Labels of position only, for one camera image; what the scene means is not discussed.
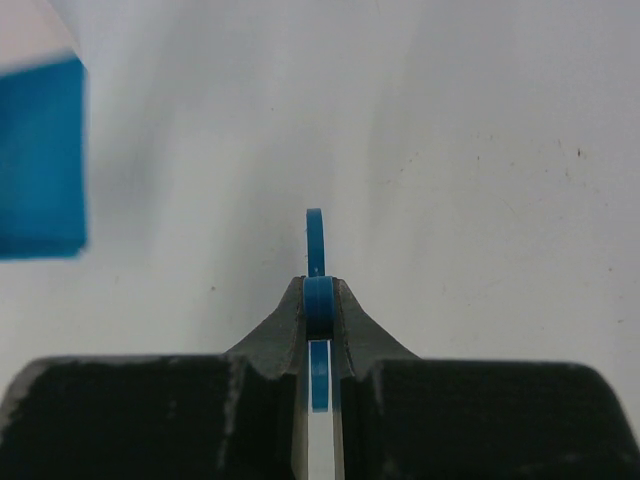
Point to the blue hand brush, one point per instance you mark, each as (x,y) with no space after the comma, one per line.
(319,310)

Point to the blue plastic dustpan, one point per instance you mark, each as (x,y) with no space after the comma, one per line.
(43,209)

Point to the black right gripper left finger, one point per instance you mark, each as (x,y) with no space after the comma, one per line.
(240,414)

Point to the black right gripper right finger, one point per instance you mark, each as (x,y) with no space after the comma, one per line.
(399,416)

